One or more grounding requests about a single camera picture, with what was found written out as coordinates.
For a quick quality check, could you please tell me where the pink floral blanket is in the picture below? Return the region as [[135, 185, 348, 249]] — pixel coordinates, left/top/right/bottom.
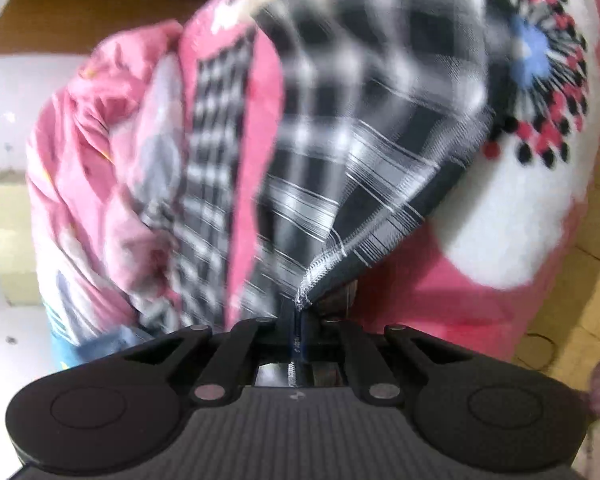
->
[[177, 0, 600, 356]]

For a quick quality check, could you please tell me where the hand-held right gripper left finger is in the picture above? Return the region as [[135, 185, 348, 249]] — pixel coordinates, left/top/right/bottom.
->
[[122, 317, 301, 406]]

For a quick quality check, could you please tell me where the black white plaid shirt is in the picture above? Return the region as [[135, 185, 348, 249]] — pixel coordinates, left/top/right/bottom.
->
[[130, 0, 503, 361]]

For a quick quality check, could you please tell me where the pale yellow wardrobe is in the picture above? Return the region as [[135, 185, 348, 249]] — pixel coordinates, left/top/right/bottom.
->
[[0, 170, 48, 306]]

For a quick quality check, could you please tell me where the wooden door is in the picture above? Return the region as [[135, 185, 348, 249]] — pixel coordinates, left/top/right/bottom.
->
[[0, 0, 231, 58]]

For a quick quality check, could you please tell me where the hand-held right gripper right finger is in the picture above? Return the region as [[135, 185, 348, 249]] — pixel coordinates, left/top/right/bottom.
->
[[302, 315, 473, 406]]

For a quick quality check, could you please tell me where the pink duvet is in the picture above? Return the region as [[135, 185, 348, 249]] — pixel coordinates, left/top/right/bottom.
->
[[25, 20, 201, 341]]

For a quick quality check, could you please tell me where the blue dotted quilt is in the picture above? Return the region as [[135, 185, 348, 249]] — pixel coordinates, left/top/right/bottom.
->
[[47, 310, 146, 368]]

